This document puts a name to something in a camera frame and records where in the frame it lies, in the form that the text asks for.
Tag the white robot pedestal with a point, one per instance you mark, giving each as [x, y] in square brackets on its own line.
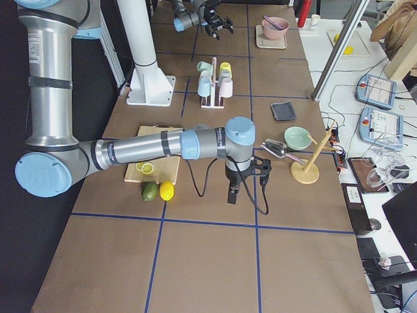
[149, 86]

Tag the light blue cup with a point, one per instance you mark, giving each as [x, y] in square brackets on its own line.
[204, 87]

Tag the wooden cutting board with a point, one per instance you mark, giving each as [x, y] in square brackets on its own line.
[165, 169]

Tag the grey cup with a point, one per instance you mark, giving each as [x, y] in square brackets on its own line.
[224, 74]

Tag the white paper cup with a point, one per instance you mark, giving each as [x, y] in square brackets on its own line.
[314, 20]

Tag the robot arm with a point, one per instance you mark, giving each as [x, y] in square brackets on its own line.
[184, 18]
[55, 159]

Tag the wooden mug tree stand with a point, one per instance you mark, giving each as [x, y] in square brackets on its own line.
[309, 173]

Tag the beige plastic tray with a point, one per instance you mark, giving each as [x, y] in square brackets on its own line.
[263, 42]

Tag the grey folded cloth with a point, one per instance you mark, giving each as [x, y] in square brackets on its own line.
[283, 111]

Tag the red fire extinguisher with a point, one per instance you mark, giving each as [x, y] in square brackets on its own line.
[306, 5]

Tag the yellow cup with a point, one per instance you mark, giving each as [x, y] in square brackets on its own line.
[225, 66]

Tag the mint green cup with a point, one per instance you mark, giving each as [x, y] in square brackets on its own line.
[201, 66]

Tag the whole yellow lemon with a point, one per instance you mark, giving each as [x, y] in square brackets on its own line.
[166, 190]

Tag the teach pendant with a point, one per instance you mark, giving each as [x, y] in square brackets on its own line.
[376, 91]
[381, 127]

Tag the black tablet device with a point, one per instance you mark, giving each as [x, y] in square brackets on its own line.
[361, 167]

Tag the pink bowl with ice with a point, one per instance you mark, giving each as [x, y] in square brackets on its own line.
[271, 32]

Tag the lemon slice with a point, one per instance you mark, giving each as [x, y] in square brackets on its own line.
[139, 166]
[147, 168]

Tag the aluminium frame post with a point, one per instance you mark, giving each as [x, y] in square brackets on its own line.
[356, 12]

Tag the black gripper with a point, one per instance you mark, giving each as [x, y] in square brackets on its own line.
[234, 175]
[214, 19]

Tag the upper teach pendant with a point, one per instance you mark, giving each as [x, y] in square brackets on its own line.
[376, 91]

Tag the white wire cup holder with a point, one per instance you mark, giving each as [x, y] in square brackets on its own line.
[211, 102]

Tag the pink cup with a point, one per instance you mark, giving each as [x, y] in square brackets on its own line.
[226, 88]

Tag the person in beige shirt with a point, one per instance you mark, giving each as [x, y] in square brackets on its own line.
[397, 24]

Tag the metal scoop wooden handle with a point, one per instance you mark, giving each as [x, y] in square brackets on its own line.
[280, 150]

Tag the lower teach pendant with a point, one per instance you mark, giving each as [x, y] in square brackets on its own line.
[381, 127]

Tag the mint green bowl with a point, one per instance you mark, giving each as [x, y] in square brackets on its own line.
[297, 138]

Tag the green avocado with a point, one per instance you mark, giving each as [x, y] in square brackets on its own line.
[149, 191]

